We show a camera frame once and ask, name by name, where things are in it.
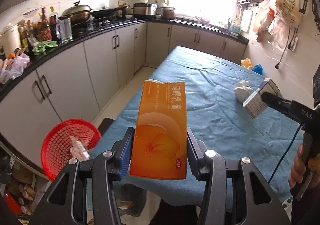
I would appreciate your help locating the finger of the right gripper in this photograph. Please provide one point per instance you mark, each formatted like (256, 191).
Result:
(279, 104)

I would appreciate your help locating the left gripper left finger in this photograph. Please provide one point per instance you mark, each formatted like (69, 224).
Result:
(65, 202)

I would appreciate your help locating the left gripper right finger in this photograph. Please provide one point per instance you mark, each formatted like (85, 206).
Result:
(236, 192)

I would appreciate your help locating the white blue medicine box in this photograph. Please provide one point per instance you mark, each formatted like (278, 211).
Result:
(254, 104)

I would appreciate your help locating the orange medicine box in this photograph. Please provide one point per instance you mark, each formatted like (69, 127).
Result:
(160, 144)

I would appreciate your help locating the lower kitchen cabinets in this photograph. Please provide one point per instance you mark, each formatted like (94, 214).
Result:
(78, 79)

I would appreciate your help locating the person's right hand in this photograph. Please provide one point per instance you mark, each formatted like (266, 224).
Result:
(298, 169)

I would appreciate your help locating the blue plastic bag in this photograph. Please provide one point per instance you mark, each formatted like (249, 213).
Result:
(258, 69)

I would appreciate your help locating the red plastic mesh basket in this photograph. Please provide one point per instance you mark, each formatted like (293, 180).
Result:
(55, 151)

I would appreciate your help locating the red white snack packet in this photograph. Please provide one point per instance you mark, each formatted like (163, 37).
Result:
(78, 150)

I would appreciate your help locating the yellow plastic bag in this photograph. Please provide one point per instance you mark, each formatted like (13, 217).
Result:
(247, 63)

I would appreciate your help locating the dark stool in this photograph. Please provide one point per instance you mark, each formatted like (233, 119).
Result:
(104, 125)

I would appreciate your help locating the hanging plastic bags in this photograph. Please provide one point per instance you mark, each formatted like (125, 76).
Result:
(275, 20)

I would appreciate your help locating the plastic bags on counter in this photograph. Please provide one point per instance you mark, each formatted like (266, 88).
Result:
(13, 68)

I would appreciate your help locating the brown clay pot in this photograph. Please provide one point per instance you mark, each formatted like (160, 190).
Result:
(169, 13)

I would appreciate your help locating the green cloth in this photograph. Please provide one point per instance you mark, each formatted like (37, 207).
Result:
(42, 46)

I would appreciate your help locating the red sauce bottle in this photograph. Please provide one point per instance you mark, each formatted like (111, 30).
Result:
(45, 27)

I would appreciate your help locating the rice cooker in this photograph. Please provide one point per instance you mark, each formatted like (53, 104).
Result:
(144, 10)

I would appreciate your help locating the steel kettle mug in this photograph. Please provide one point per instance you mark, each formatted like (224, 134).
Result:
(65, 30)

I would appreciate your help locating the steel wok with lid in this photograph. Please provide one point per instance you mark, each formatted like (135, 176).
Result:
(77, 14)

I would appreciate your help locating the black frying pan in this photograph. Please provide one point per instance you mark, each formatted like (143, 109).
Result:
(107, 12)

